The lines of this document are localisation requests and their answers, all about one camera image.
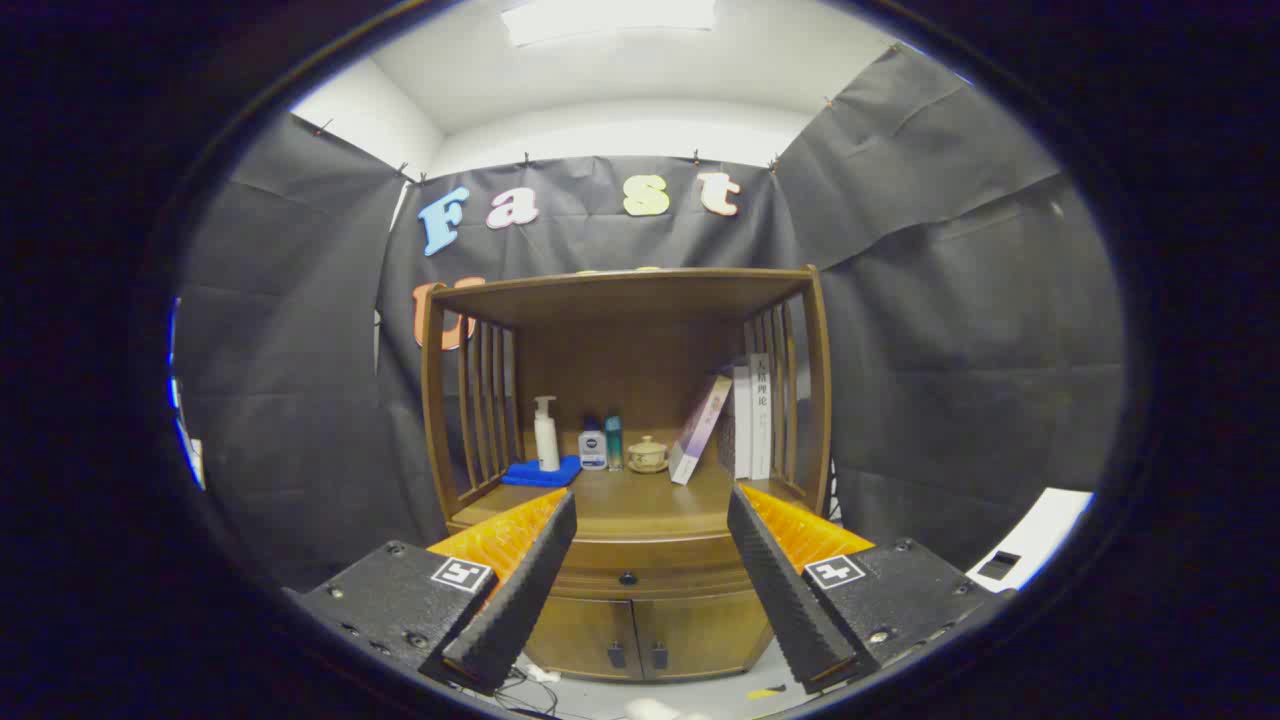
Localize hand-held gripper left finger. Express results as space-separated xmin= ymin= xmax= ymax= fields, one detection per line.
xmin=283 ymin=488 xmax=579 ymax=696

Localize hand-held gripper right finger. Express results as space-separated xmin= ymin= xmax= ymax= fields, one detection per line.
xmin=727 ymin=484 xmax=1016 ymax=694

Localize wooden drawer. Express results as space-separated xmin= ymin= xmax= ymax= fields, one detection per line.
xmin=548 ymin=562 xmax=756 ymax=602

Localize wooden cabinet door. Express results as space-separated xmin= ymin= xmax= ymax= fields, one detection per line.
xmin=632 ymin=590 xmax=774 ymax=681
xmin=524 ymin=598 xmax=641 ymax=683

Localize wooden countertop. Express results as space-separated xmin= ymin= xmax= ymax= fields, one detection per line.
xmin=450 ymin=462 xmax=816 ymax=543

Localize wooden cabinet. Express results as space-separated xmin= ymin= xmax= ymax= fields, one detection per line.
xmin=418 ymin=265 xmax=834 ymax=683

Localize blue folded cloth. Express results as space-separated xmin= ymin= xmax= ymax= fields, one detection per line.
xmin=501 ymin=456 xmax=583 ymax=489

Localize white pump bottle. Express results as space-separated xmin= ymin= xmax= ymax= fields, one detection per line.
xmin=533 ymin=396 xmax=561 ymax=473

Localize grey patterned book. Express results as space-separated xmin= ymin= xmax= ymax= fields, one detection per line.
xmin=716 ymin=385 xmax=738 ymax=473

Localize thin white book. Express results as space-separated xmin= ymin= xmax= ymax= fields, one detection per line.
xmin=733 ymin=365 xmax=753 ymax=481

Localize white book black lettering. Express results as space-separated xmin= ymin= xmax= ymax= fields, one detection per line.
xmin=750 ymin=352 xmax=773 ymax=481

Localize purple white book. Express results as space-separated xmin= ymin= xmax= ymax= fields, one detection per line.
xmin=668 ymin=374 xmax=734 ymax=486

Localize white machine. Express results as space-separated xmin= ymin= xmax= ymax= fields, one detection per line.
xmin=965 ymin=487 xmax=1094 ymax=593

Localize black backdrop cloth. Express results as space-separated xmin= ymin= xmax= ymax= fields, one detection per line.
xmin=172 ymin=45 xmax=1129 ymax=591

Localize ceiling light panel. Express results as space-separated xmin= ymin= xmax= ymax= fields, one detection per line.
xmin=500 ymin=0 xmax=719 ymax=48

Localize black floor cables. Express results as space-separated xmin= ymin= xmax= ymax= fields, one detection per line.
xmin=495 ymin=660 xmax=561 ymax=717

